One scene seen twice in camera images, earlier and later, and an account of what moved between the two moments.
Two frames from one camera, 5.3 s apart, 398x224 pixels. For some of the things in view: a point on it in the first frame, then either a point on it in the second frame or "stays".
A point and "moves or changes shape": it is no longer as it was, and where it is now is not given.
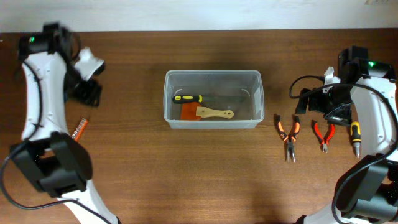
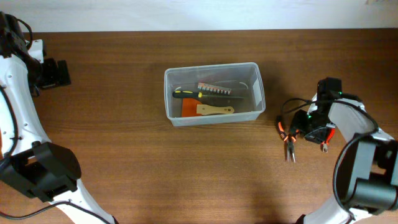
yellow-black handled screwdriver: x=181 y=99 moves or changes shape
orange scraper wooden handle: x=193 y=111 moves or changes shape
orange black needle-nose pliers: x=292 y=137 stays
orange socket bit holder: x=79 y=130 to x=214 y=88
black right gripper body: x=313 y=101 to x=314 y=132
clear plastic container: x=214 y=99 moves or changes shape
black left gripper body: x=87 y=93 to x=58 y=73
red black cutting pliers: x=323 y=142 stays
